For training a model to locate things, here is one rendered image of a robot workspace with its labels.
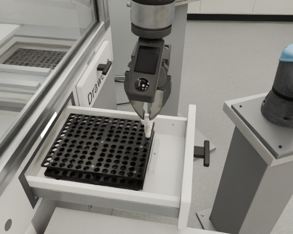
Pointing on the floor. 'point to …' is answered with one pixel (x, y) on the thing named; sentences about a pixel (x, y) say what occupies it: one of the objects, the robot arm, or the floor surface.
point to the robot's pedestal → (251, 183)
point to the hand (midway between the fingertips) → (146, 116)
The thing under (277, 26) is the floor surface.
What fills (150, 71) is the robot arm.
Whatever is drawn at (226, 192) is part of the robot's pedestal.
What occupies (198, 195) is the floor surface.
